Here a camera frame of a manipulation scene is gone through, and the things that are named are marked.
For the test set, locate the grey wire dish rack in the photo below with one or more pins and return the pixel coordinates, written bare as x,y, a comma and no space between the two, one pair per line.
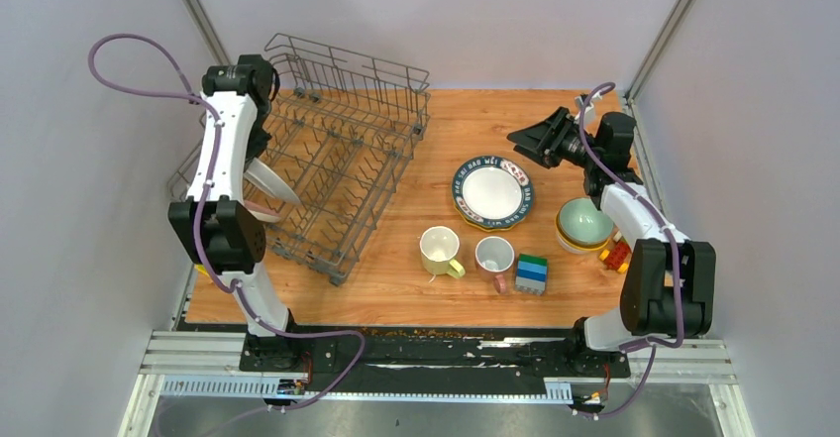
343,126

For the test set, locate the stacked teal and yellow bowls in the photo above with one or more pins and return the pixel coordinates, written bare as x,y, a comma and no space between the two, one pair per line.
582,228

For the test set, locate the pink mug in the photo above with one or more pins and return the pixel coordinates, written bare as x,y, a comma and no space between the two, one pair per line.
494,257

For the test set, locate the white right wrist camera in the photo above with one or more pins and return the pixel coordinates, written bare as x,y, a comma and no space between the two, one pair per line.
585,110

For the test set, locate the cream and pink plate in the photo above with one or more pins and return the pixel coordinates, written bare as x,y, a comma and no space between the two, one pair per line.
262,213

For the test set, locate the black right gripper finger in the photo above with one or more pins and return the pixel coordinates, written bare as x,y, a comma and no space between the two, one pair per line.
548,158
545,136

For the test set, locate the teal rimmed plate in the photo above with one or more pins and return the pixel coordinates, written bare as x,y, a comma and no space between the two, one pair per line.
492,188

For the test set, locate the yellow mug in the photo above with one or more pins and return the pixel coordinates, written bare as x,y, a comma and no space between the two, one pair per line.
439,247

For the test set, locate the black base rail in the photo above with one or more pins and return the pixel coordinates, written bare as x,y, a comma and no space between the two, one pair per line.
541,366

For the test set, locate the green blue grey block stack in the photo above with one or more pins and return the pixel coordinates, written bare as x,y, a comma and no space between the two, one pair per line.
531,274

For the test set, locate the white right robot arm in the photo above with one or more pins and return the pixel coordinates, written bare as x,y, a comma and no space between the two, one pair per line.
668,291

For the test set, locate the small red yellow green toy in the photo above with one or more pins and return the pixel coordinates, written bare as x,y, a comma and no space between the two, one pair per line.
618,257

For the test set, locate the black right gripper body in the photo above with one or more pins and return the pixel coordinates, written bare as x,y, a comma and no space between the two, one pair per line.
581,149

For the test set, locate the red and teal floral plate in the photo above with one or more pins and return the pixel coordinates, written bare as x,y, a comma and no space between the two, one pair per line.
270,183

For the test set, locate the green scalloped plate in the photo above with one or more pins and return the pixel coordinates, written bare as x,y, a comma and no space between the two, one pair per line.
503,225

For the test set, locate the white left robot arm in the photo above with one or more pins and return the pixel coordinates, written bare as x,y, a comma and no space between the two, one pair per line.
222,233

